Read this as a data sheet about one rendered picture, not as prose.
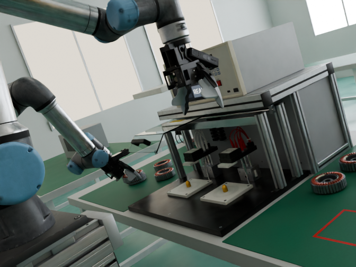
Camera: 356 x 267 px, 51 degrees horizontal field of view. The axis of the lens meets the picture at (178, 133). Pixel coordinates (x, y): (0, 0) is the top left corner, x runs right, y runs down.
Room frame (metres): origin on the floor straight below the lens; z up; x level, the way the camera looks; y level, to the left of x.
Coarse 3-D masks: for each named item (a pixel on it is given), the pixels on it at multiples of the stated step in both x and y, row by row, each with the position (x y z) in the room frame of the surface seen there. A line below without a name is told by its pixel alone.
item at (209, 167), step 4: (208, 164) 1.67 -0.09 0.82; (216, 164) 1.63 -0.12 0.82; (204, 168) 1.65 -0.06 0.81; (208, 168) 1.63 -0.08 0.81; (212, 168) 1.61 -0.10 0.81; (216, 168) 1.62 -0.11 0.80; (220, 168) 1.64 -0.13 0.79; (204, 172) 1.66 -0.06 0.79; (208, 172) 1.64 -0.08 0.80; (212, 172) 1.61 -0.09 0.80; (216, 172) 1.62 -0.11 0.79; (220, 172) 1.63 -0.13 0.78; (204, 176) 1.67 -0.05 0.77; (212, 176) 1.62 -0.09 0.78; (216, 176) 1.62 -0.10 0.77
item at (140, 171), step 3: (138, 171) 1.87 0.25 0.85; (141, 171) 1.86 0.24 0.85; (126, 174) 1.89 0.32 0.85; (141, 174) 1.84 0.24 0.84; (123, 177) 1.84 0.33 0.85; (126, 177) 1.82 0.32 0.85; (135, 177) 1.81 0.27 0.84; (141, 177) 1.83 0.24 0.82; (123, 180) 1.84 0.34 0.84; (126, 180) 1.82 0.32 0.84; (132, 180) 1.82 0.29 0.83; (135, 180) 1.81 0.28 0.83
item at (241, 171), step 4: (248, 164) 1.47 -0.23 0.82; (252, 164) 1.46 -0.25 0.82; (256, 164) 1.44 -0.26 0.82; (240, 168) 1.46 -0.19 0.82; (248, 168) 1.42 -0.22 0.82; (252, 168) 1.41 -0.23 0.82; (256, 168) 1.43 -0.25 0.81; (240, 172) 1.46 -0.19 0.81; (244, 172) 1.44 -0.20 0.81; (248, 172) 1.42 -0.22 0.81; (252, 172) 1.41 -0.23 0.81; (260, 172) 1.43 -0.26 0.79; (240, 176) 1.47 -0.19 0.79; (244, 176) 1.45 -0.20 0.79; (248, 176) 1.43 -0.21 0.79; (252, 176) 1.41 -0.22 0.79; (260, 176) 1.43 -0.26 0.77; (244, 180) 1.45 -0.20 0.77; (252, 180) 1.41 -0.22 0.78
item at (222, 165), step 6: (228, 150) 1.41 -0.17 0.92; (234, 150) 1.39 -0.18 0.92; (240, 150) 1.40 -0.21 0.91; (246, 150) 1.42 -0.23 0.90; (252, 150) 1.43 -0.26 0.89; (222, 156) 1.41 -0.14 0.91; (228, 156) 1.38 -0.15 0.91; (234, 156) 1.38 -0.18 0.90; (240, 156) 1.39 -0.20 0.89; (222, 162) 1.41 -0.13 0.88; (228, 162) 1.38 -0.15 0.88; (234, 162) 1.38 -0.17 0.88; (246, 162) 1.45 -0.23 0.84
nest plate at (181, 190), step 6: (192, 180) 1.65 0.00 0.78; (198, 180) 1.62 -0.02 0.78; (204, 180) 1.59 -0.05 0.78; (180, 186) 1.61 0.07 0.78; (186, 186) 1.58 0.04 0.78; (192, 186) 1.56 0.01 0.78; (198, 186) 1.53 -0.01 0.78; (204, 186) 1.53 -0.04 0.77; (168, 192) 1.59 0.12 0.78; (174, 192) 1.56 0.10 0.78; (180, 192) 1.54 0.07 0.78; (186, 192) 1.51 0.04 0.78; (192, 192) 1.49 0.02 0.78
